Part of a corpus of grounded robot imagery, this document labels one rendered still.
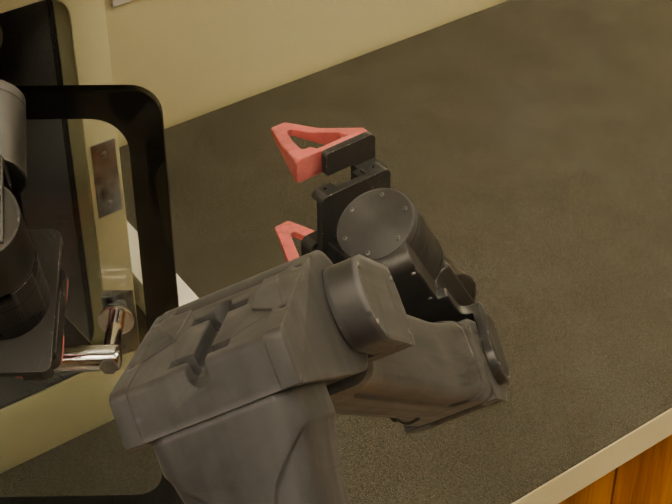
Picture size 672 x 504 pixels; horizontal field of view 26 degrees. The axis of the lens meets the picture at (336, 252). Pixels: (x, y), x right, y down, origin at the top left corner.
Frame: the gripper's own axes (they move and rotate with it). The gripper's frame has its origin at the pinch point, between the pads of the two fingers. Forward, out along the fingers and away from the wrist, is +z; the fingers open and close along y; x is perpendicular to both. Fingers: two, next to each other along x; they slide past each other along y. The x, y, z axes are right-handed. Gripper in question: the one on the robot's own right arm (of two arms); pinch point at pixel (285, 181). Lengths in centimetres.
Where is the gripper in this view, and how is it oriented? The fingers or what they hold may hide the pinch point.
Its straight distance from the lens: 116.1
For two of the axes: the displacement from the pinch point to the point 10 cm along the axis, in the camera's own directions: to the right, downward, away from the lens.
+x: -7.9, 3.8, -4.7
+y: -0.1, -7.8, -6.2
